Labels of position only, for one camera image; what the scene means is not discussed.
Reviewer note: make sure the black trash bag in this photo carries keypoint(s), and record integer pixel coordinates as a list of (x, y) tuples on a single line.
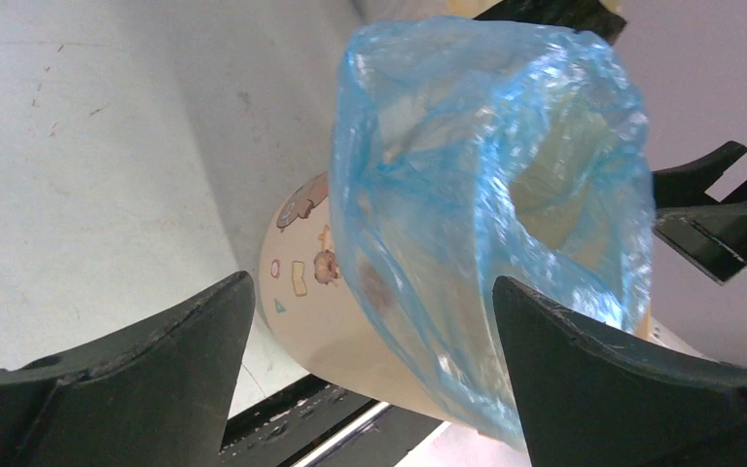
[(580, 15)]

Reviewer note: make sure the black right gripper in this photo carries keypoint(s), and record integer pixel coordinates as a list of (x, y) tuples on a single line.
[(709, 234)]

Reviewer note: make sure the cream plastic trash bin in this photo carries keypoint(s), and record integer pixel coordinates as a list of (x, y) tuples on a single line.
[(322, 322)]

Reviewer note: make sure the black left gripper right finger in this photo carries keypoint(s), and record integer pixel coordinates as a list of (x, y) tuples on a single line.
[(589, 394)]

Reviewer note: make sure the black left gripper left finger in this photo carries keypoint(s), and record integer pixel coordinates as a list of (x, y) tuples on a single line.
[(155, 393)]

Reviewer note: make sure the blue plastic trash bag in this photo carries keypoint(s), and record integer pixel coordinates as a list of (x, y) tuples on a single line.
[(467, 150)]

